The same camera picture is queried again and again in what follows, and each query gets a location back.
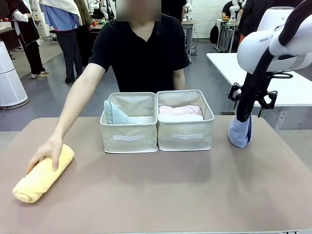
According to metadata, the pink towel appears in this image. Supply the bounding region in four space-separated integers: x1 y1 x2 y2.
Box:
158 104 203 116

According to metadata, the person's right hand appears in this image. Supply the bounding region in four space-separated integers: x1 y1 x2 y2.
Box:
26 136 65 173

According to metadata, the blue towel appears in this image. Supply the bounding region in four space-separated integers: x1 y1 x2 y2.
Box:
228 116 253 149

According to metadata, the yellow towel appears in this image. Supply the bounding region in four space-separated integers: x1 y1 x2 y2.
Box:
12 143 75 204

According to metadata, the white towel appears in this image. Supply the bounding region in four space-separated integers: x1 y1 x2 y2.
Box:
158 113 204 123

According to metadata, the white side table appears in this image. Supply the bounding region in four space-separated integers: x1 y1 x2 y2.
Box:
206 52 312 108

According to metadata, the black sleeved cable bundle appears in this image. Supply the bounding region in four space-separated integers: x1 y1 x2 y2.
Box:
236 0 312 122

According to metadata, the brown table mat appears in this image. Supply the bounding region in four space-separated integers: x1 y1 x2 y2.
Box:
0 116 312 233

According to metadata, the bystander in blue shirt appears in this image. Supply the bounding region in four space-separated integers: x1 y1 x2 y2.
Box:
39 0 84 84

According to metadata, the bystander in orange trousers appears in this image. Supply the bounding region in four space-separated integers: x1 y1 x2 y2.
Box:
238 0 263 39

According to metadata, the metal frame background table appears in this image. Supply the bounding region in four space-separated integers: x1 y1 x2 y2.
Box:
215 18 241 53

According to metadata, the white air purifier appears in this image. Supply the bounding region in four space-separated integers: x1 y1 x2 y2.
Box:
0 40 29 108

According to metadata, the teal towel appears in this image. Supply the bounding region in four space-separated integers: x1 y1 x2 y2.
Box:
103 99 138 125

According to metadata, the bystander in olive jacket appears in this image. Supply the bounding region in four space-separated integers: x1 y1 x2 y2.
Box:
73 0 95 67

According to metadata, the beige fabric storage bin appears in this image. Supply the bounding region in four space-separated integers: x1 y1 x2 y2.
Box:
156 89 215 152
99 92 158 154

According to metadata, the black backpack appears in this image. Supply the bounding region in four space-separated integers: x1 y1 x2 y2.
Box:
210 23 220 45

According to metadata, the person's left forearm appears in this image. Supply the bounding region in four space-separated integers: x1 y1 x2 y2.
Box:
172 69 186 90

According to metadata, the bystander in black vest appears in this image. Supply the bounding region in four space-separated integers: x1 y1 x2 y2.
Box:
6 0 50 78

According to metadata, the person's right forearm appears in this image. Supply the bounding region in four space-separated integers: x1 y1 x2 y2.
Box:
54 62 108 147

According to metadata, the person in black shirt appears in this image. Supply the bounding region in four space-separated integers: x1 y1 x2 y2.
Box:
88 0 190 93

